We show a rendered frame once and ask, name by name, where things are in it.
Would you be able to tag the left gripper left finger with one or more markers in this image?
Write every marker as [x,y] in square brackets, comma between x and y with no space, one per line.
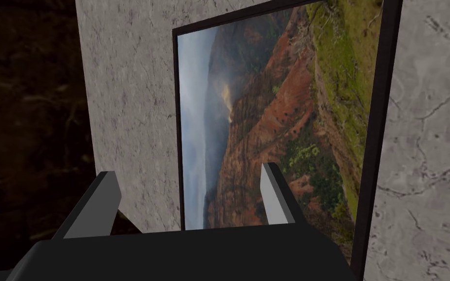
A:
[94,210]

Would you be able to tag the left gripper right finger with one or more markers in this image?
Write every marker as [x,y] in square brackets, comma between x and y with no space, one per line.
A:
[277,203]

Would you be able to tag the black framed landscape picture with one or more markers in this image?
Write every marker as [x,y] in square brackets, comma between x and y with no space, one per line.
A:
[272,117]

